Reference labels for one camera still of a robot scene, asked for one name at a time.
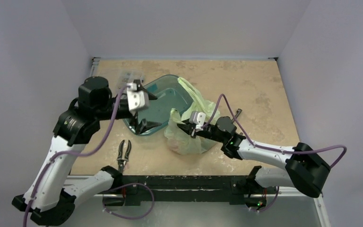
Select light green plastic bag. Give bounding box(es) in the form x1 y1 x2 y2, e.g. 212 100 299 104
164 77 220 155

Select teal plastic bin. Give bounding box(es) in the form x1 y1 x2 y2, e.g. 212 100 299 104
138 74 193 136

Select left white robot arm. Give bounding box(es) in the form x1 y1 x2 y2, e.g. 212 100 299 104
12 77 156 227

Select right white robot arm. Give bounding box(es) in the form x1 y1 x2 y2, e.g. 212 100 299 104
177 116 331 198

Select clear plastic organizer box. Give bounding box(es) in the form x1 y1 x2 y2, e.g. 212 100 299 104
103 69 145 93

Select black metal clamp tool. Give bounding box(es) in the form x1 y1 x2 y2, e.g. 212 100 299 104
233 108 242 121

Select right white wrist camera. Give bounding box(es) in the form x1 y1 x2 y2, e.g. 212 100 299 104
189 111 207 131

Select black handled pliers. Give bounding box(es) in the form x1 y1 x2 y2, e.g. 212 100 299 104
117 140 132 173

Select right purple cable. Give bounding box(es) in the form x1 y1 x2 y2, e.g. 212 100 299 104
202 94 347 170

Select aluminium frame rail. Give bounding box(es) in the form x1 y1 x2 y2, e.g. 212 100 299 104
89 57 101 77

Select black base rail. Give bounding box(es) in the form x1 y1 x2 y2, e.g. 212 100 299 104
98 175 276 208

